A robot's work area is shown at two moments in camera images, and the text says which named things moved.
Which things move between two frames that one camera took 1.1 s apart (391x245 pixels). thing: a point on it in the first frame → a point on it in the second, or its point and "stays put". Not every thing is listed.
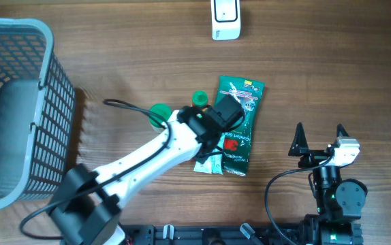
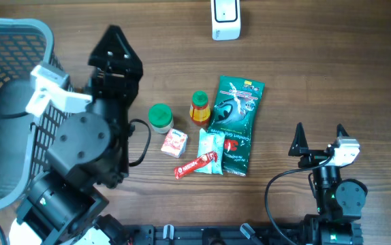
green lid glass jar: [162, 109] stays put
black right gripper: [300, 147] stays put
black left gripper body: [204, 153] → [120, 94]
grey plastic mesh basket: [26, 104] stays put
